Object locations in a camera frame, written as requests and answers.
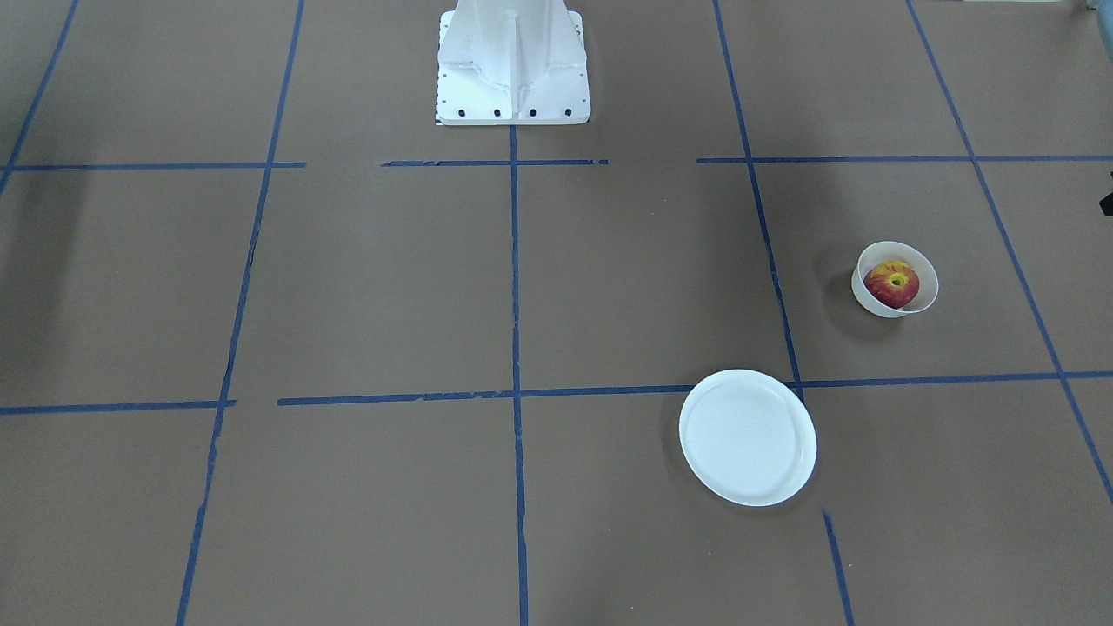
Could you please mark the red yellow apple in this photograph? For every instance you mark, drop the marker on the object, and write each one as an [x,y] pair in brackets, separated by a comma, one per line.
[894,283]

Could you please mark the white round bowl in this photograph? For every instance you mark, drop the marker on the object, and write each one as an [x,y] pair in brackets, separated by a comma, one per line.
[880,252]

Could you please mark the white round plate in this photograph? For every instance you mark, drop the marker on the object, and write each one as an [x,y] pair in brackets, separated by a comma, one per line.
[747,438]

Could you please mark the torn blue tape strip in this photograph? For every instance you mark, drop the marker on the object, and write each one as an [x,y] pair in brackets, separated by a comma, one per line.
[839,568]

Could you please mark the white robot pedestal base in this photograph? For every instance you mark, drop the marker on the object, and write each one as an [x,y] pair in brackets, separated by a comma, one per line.
[512,62]

